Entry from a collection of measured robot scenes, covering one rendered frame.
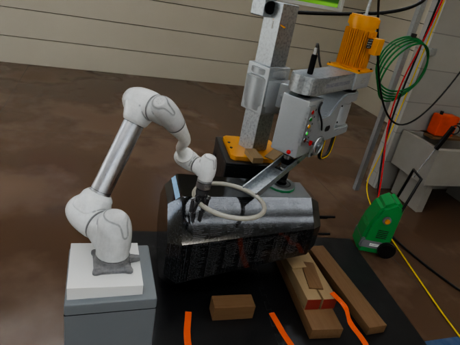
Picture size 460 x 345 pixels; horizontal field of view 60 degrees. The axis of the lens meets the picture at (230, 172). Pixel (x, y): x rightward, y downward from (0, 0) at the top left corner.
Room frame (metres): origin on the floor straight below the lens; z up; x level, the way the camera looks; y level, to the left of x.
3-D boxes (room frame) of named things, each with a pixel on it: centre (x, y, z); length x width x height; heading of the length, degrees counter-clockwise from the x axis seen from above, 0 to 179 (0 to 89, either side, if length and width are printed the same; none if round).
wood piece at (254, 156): (3.23, -0.18, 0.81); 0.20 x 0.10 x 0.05; 23
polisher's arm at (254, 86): (3.42, -0.35, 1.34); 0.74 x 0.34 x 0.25; 73
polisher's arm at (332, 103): (3.06, -0.64, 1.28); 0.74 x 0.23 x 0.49; 145
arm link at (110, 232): (1.49, 0.48, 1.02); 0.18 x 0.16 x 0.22; 58
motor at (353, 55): (3.28, -0.79, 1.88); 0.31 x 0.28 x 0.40; 55
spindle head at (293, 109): (2.81, -0.45, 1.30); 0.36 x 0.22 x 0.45; 145
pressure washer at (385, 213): (3.40, -1.53, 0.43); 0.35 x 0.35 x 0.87; 0
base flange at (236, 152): (3.48, -0.16, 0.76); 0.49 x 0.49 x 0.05; 15
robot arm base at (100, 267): (1.49, 0.46, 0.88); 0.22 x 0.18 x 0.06; 114
